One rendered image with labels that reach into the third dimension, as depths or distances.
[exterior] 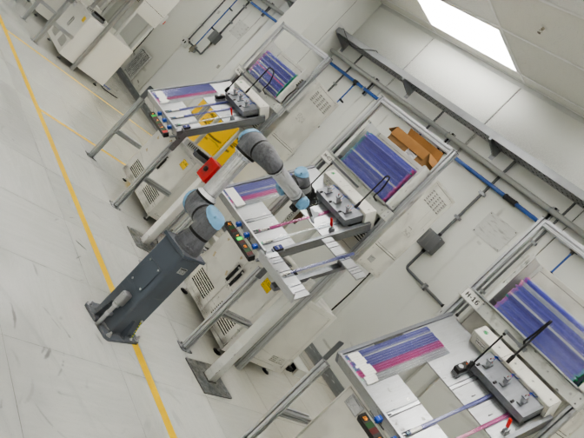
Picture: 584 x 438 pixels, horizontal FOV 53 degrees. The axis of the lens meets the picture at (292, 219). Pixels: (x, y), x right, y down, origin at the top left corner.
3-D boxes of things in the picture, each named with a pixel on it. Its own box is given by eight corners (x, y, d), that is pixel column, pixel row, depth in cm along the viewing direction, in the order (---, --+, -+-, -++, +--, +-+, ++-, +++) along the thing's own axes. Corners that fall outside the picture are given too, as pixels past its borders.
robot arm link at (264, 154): (277, 149, 273) (315, 202, 311) (266, 136, 279) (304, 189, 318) (258, 165, 273) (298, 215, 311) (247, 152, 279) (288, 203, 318)
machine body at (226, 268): (214, 356, 360) (284, 286, 353) (175, 282, 407) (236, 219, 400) (274, 380, 408) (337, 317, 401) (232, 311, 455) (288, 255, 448)
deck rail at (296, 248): (265, 262, 333) (266, 254, 329) (263, 260, 334) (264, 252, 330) (369, 231, 362) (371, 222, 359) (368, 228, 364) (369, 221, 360)
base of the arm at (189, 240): (185, 254, 278) (199, 239, 277) (169, 232, 285) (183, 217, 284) (202, 260, 291) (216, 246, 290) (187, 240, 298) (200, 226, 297)
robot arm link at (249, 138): (187, 220, 286) (263, 136, 279) (175, 202, 295) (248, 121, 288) (203, 228, 295) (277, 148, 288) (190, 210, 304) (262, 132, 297)
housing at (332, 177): (362, 232, 363) (366, 214, 354) (321, 189, 396) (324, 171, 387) (373, 228, 366) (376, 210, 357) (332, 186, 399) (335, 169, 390)
